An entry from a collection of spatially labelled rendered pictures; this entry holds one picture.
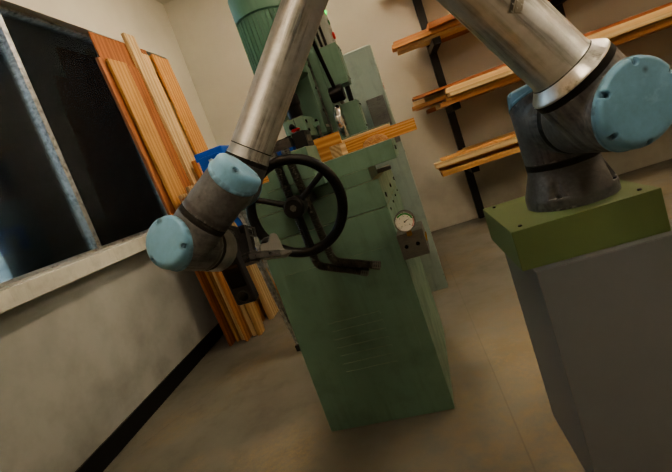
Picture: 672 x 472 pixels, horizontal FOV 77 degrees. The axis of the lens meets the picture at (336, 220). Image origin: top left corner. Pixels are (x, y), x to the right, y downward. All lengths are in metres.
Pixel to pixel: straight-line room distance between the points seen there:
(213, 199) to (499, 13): 0.55
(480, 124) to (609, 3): 1.30
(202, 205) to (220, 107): 3.43
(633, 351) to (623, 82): 0.54
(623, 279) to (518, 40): 0.51
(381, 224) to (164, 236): 0.74
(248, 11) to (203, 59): 2.76
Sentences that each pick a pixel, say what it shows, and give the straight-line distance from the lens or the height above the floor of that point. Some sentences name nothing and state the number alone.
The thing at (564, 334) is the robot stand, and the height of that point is 0.40.
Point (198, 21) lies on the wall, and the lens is 4.32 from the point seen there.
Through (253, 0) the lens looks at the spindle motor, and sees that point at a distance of 1.51.
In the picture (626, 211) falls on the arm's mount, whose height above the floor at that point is 0.61.
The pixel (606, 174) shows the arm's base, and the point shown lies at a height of 0.68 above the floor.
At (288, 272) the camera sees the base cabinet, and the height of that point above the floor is 0.60.
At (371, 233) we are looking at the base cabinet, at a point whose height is 0.64.
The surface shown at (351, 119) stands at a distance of 1.61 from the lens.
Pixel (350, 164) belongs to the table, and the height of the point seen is 0.87.
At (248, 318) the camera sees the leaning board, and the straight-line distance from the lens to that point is 2.84.
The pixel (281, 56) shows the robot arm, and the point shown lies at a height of 1.11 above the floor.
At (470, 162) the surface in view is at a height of 0.54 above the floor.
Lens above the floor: 0.89
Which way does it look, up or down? 8 degrees down
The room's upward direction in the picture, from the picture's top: 19 degrees counter-clockwise
